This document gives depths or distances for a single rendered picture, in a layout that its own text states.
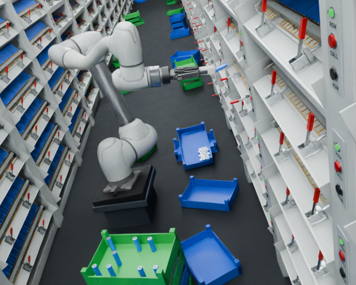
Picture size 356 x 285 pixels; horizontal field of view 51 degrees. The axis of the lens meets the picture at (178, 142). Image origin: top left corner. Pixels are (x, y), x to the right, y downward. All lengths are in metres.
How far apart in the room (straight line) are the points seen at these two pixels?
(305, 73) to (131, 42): 0.97
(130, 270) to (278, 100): 0.79
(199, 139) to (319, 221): 1.79
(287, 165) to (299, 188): 0.11
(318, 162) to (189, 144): 1.89
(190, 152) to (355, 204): 2.06
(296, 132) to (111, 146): 1.31
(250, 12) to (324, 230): 0.62
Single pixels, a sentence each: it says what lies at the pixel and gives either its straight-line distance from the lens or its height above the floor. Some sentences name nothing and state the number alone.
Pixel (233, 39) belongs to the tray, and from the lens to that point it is 1.66.
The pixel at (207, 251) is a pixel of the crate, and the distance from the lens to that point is 1.93.
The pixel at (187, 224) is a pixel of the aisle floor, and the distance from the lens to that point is 2.10.
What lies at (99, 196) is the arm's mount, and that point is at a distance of 2.15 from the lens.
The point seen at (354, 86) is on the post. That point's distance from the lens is 0.48.
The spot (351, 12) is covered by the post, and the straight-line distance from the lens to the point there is 0.46.
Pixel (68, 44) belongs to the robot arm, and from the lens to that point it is 2.06.
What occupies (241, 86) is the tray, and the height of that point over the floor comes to 0.74.
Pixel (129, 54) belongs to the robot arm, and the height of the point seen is 1.01.
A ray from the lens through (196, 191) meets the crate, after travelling 2.30.
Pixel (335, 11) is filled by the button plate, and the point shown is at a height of 1.26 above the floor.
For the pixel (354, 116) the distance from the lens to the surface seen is 0.50.
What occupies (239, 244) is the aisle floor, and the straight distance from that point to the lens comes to 1.93.
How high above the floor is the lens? 1.39
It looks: 29 degrees down
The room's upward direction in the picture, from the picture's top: 16 degrees counter-clockwise
